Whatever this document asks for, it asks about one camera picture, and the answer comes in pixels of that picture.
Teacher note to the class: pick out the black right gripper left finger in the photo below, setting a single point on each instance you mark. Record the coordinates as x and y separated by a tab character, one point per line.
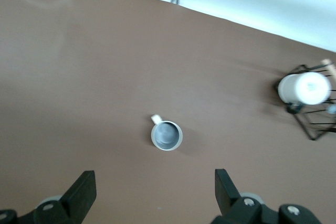
78	195

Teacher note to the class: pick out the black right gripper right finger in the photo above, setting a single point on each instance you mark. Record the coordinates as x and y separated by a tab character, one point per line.
228	195

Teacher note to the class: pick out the beige ceramic cup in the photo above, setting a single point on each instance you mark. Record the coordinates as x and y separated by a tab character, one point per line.
166	135

